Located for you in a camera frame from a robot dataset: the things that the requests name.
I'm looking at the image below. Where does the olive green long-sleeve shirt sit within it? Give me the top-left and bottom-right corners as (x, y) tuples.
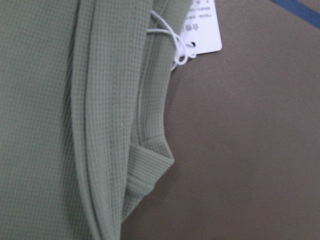
(0, 0), (192, 240)

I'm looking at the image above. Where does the white paper price tag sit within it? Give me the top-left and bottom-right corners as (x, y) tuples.
(180, 0), (223, 56)

